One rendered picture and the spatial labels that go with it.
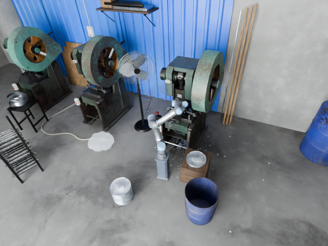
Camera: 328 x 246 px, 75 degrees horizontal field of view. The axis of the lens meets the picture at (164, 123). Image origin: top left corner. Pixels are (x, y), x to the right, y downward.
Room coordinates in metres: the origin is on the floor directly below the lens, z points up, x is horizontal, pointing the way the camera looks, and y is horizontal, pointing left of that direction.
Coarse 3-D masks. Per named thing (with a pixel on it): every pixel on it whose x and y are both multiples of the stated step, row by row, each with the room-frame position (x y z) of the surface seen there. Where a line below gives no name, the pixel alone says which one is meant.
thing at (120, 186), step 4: (116, 180) 1.81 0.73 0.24; (120, 180) 1.80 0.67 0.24; (124, 180) 1.80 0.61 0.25; (128, 180) 1.80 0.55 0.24; (112, 184) 1.74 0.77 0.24; (116, 184) 1.74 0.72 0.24; (120, 184) 1.73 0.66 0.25; (124, 184) 1.73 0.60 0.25; (128, 184) 1.72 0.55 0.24; (112, 188) 1.68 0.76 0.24; (116, 188) 1.67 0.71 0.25; (120, 188) 1.67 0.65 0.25; (124, 188) 1.67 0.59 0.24; (128, 188) 1.66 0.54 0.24; (112, 192) 1.62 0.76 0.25; (116, 192) 1.61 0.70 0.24; (120, 192) 1.61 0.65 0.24; (124, 192) 1.60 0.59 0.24
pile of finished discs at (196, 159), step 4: (192, 152) 2.13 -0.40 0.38; (196, 152) 2.13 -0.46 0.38; (200, 152) 2.12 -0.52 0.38; (188, 156) 2.06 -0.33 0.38; (192, 156) 2.05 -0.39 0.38; (196, 156) 2.04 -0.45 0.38; (200, 156) 2.05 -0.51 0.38; (204, 156) 2.04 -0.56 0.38; (188, 160) 1.99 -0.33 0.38; (192, 160) 1.98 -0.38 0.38; (196, 160) 1.97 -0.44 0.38; (200, 160) 1.97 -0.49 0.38; (204, 160) 1.97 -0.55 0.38; (192, 164) 1.90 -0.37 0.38; (196, 164) 1.90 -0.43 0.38; (200, 164) 1.89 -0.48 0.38; (204, 164) 1.91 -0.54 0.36
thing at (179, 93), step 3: (177, 87) 2.71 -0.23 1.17; (180, 87) 2.68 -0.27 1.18; (183, 87) 2.67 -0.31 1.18; (177, 90) 2.66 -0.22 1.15; (180, 90) 2.64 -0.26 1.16; (183, 90) 2.62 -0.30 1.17; (177, 93) 2.66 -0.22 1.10; (180, 93) 2.64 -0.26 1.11; (183, 93) 2.61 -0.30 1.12; (177, 96) 2.66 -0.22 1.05; (180, 96) 2.63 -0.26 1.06; (183, 96) 2.61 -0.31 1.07; (177, 99) 2.64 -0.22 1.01; (180, 99) 2.63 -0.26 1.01; (183, 99) 2.61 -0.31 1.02
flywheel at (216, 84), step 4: (216, 68) 2.77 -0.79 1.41; (216, 72) 2.78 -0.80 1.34; (212, 76) 2.67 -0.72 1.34; (216, 76) 2.77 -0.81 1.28; (212, 80) 2.47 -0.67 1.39; (216, 80) 2.45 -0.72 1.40; (212, 84) 2.43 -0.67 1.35; (216, 84) 2.43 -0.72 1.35; (212, 88) 2.44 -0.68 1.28; (216, 88) 2.46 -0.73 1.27; (212, 92) 2.66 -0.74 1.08; (212, 96) 2.61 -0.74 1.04
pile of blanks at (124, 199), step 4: (128, 192) 1.62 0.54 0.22; (132, 192) 1.71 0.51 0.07; (112, 196) 1.61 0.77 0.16; (116, 196) 1.56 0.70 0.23; (120, 196) 1.56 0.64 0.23; (124, 196) 1.57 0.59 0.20; (128, 196) 1.60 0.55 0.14; (132, 196) 1.67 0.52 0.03; (116, 200) 1.58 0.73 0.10; (120, 200) 1.56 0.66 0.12; (124, 200) 1.57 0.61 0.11; (128, 200) 1.60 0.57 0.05; (120, 204) 1.56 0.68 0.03; (124, 204) 1.56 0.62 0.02
